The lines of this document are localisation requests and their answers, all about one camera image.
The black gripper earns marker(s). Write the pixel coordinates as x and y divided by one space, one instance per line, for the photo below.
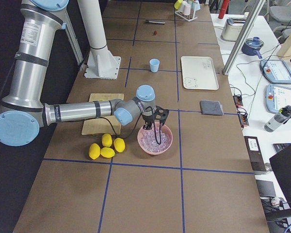
148 119

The clear ice cubes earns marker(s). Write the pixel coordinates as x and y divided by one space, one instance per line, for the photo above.
155 141

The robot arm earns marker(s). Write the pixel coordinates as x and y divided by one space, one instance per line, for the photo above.
22 113

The light blue plastic cup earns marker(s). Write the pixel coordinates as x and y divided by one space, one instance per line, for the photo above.
154 65

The pink cup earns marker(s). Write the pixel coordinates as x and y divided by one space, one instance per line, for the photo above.
185 8

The yellow-green cup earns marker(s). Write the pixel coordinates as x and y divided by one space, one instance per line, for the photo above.
178 4

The pink bowl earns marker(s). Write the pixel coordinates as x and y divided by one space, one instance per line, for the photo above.
164 129

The yellow lemon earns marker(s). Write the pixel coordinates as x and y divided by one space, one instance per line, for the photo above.
107 152
107 140
94 151
119 145

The bamboo cutting board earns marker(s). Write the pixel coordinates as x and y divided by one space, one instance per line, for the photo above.
101 126

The grey folded cloth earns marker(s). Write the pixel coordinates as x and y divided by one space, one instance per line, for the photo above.
209 107

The white bear serving tray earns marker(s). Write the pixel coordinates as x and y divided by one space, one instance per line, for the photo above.
198 73

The black box with label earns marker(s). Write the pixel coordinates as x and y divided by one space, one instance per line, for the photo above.
255 156

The blue saucepan with lid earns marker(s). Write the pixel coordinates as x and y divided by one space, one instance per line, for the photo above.
252 47

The blue teach pendant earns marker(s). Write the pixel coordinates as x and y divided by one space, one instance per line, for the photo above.
277 97
276 71

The cream toaster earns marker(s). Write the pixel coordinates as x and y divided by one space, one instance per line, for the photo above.
232 28

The grey water bottle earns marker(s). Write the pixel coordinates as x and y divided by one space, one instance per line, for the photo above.
281 117

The black laptop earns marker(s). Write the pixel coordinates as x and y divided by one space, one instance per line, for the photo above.
281 166

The red bottle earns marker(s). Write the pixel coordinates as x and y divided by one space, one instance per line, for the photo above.
223 9

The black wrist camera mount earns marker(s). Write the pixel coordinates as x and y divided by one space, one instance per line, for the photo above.
161 115

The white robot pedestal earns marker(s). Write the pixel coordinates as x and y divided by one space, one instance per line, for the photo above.
101 63

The white wire cup rack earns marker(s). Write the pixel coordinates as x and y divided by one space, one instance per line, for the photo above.
195 6

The aluminium frame post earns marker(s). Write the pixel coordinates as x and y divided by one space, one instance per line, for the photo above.
244 33

